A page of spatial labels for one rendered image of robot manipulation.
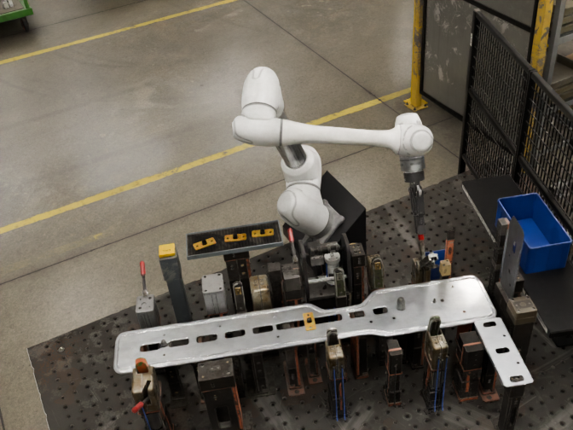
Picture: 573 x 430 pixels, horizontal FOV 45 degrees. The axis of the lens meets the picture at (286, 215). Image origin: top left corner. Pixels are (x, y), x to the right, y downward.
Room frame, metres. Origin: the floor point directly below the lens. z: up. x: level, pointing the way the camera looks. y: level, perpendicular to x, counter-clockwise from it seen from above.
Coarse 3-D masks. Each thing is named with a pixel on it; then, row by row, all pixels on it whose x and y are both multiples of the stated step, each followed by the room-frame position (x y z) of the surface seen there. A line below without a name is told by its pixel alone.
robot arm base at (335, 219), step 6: (324, 204) 2.48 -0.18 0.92; (330, 210) 2.41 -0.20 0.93; (330, 216) 2.37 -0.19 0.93; (336, 216) 2.38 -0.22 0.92; (342, 216) 2.37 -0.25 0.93; (330, 222) 2.35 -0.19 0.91; (336, 222) 2.35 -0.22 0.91; (342, 222) 2.35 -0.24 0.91; (330, 228) 2.34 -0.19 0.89; (336, 228) 2.34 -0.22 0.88; (318, 234) 2.32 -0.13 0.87; (324, 234) 2.33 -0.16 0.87; (330, 234) 2.33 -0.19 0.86; (306, 240) 2.36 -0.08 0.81; (312, 240) 2.36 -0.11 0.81; (318, 240) 2.33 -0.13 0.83; (324, 240) 2.32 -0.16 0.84
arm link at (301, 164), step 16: (256, 80) 2.29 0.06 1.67; (272, 80) 2.31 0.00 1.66; (256, 96) 2.23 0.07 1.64; (272, 96) 2.24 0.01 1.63; (288, 160) 2.43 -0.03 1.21; (304, 160) 2.46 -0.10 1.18; (320, 160) 2.57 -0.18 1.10; (288, 176) 2.46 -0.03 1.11; (304, 176) 2.44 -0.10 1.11; (320, 176) 2.50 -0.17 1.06
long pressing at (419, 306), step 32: (384, 288) 1.82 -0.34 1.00; (416, 288) 1.80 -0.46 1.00; (448, 288) 1.79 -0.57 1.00; (480, 288) 1.77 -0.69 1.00; (224, 320) 1.74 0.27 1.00; (256, 320) 1.73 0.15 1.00; (288, 320) 1.71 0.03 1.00; (352, 320) 1.68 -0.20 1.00; (384, 320) 1.66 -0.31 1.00; (416, 320) 1.65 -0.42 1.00; (448, 320) 1.63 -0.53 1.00; (128, 352) 1.63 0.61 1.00; (160, 352) 1.62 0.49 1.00; (192, 352) 1.60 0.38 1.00; (224, 352) 1.59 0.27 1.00
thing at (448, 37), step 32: (416, 0) 4.80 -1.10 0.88; (448, 0) 4.51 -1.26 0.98; (480, 0) 4.21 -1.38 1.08; (512, 0) 3.94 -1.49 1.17; (544, 0) 3.68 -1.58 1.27; (416, 32) 4.79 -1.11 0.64; (448, 32) 4.48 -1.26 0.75; (512, 32) 3.91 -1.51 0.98; (544, 32) 3.67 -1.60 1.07; (416, 64) 4.77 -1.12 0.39; (448, 64) 4.46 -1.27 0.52; (512, 64) 3.88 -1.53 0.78; (416, 96) 4.76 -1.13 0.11; (448, 96) 4.45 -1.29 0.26; (512, 96) 3.86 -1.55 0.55; (480, 128) 4.11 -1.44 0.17
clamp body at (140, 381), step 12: (132, 372) 1.50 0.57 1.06; (132, 384) 1.45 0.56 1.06; (144, 384) 1.44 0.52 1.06; (156, 384) 1.48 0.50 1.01; (144, 396) 1.42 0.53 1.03; (156, 396) 1.43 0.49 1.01; (144, 408) 1.41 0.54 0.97; (156, 408) 1.41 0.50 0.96; (144, 420) 1.42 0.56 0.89; (156, 420) 1.43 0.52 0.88; (168, 420) 1.48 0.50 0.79
